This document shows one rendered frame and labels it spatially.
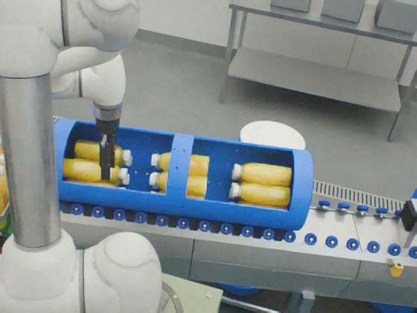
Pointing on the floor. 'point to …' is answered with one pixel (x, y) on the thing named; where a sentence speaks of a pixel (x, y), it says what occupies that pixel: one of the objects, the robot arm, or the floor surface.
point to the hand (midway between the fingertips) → (108, 166)
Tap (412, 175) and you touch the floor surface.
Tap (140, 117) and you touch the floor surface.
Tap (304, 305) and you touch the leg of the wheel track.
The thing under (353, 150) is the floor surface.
